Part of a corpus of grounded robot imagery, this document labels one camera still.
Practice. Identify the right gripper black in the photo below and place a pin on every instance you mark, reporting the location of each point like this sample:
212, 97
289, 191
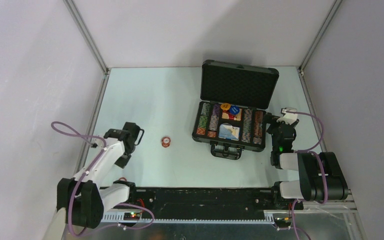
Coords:
269, 118

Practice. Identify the blue card deck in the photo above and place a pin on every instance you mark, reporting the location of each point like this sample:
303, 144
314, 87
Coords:
229, 132

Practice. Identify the black poker set case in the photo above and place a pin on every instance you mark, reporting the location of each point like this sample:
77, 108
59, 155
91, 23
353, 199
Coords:
244, 86

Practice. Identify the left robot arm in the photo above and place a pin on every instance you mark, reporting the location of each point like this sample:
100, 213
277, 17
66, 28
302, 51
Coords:
83, 196

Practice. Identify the green chip stack row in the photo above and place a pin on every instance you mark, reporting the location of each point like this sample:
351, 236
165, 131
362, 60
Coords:
203, 119

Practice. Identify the blue round dealer button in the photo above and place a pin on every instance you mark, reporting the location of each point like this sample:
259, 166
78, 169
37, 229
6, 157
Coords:
234, 110

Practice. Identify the orange round button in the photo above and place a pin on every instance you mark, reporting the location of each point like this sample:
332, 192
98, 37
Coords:
225, 106

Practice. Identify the purple chip stack row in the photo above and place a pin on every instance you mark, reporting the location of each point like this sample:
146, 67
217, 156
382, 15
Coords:
214, 120

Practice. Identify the red Texas Hold'em card deck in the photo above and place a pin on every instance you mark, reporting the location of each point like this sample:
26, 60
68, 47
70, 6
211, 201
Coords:
230, 116

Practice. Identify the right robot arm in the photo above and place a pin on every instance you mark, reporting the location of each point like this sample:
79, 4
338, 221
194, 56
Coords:
320, 177

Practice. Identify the blue orange chip stack row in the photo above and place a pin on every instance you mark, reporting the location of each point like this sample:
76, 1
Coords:
247, 123

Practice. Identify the dark orange chip stack row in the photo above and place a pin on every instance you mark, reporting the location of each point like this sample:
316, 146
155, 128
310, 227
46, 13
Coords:
257, 127

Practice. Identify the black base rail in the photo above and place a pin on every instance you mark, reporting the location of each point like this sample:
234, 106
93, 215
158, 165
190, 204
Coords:
209, 204

